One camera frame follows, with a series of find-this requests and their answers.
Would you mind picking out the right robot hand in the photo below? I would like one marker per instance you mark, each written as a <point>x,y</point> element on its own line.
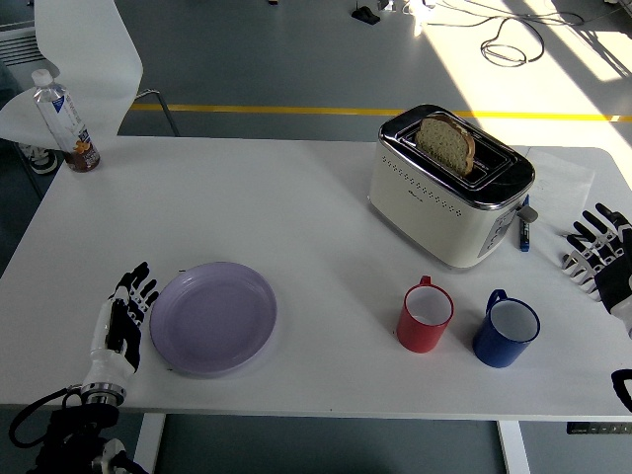
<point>614,281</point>

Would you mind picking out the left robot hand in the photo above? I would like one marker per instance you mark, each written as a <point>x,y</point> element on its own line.
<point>111,355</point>

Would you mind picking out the purple plate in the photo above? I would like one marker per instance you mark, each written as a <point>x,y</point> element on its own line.
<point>212,321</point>

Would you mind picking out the bread slice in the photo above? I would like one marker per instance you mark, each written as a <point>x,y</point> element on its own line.
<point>444,145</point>

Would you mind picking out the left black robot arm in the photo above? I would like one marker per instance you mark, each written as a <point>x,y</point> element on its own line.
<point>74,429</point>

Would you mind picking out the white table leg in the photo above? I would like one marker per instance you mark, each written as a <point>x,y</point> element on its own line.
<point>513,449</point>
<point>147,444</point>

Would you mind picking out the blue marker pen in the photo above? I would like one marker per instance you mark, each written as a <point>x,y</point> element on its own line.
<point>523,237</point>

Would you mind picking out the blue mug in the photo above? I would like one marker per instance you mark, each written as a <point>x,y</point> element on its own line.
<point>494,348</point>

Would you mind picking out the black table control panel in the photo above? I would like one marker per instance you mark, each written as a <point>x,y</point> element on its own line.
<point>597,428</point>

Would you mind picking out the cream and chrome toaster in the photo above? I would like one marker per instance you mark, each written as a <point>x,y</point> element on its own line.
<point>424,212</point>

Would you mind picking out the red mug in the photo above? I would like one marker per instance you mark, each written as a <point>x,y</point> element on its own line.
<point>417,336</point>

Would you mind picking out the person's shoe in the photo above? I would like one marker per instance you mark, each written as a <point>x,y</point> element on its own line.
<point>42,160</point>

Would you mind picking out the plastic water bottle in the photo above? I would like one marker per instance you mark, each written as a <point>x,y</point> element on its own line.
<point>64,118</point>

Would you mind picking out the white chair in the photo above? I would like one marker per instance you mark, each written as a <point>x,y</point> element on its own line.
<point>84,49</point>

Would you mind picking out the grey slatted radiator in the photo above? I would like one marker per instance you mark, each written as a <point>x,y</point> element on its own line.
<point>17,47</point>

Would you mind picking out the black device on floor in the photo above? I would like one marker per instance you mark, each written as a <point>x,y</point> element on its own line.
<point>366,15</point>

